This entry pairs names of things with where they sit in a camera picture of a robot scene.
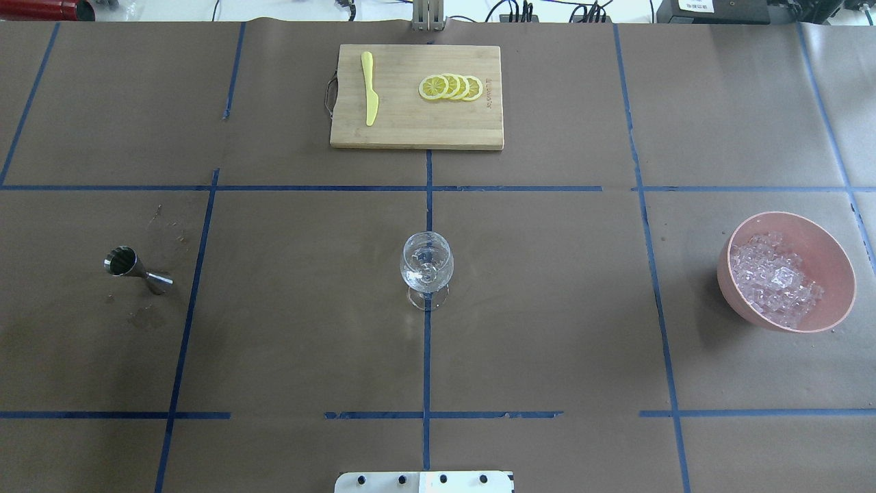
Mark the clear wine glass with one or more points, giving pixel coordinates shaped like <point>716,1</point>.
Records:
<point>427,266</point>

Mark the yellow plastic knife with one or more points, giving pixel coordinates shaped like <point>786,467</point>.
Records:
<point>370,95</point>

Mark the red cylinder bottle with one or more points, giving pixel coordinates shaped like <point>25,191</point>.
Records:
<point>47,10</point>

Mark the steel jigger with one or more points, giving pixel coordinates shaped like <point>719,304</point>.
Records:
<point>123,261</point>

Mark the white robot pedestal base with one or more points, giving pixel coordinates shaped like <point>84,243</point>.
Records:
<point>426,481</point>

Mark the lemon slice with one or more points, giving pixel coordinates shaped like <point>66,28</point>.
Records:
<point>434,87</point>
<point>450,85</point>
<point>475,88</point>
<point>462,88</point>

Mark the pile of ice cubes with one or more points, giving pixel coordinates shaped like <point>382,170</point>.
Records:
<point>770,277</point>

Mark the pink bowl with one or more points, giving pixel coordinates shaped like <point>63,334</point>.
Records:
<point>824,261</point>

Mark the bamboo cutting board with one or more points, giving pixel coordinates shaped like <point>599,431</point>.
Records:
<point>407,121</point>

